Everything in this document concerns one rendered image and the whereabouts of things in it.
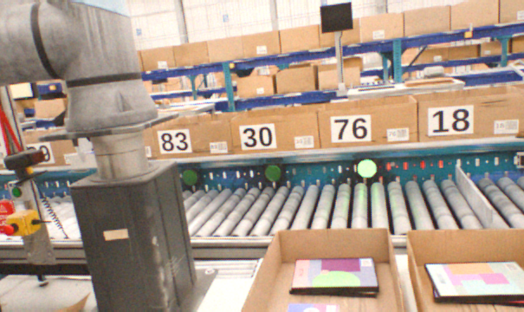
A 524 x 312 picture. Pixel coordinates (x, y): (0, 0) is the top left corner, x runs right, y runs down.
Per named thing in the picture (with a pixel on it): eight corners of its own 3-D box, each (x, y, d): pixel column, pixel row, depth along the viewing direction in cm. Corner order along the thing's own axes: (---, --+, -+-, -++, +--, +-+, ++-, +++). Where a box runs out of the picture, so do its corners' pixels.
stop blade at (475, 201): (490, 239, 114) (490, 209, 112) (456, 187, 158) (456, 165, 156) (492, 239, 114) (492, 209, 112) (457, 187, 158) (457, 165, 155)
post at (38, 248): (28, 264, 150) (-43, 10, 130) (38, 258, 154) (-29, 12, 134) (55, 265, 146) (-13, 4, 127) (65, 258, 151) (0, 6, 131)
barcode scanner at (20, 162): (39, 180, 132) (27, 150, 130) (10, 187, 135) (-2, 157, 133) (54, 174, 138) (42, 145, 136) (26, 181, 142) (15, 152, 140)
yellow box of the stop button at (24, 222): (5, 238, 139) (0, 218, 137) (25, 228, 147) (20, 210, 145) (41, 238, 135) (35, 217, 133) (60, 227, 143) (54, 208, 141)
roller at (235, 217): (210, 250, 134) (207, 236, 133) (251, 197, 183) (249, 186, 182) (223, 250, 133) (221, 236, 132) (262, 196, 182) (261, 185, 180)
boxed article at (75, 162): (98, 167, 130) (94, 153, 129) (71, 169, 133) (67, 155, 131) (108, 163, 135) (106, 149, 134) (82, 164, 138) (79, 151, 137)
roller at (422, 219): (420, 250, 117) (419, 234, 116) (404, 191, 166) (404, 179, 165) (439, 250, 116) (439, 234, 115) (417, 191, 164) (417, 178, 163)
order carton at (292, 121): (234, 156, 185) (229, 120, 181) (251, 142, 213) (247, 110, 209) (320, 151, 175) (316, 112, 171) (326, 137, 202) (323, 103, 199)
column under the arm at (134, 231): (183, 336, 84) (154, 184, 77) (70, 335, 89) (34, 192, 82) (218, 271, 109) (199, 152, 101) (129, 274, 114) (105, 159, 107)
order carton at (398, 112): (320, 151, 175) (316, 112, 171) (326, 137, 202) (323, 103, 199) (418, 144, 165) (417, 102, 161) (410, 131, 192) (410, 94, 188)
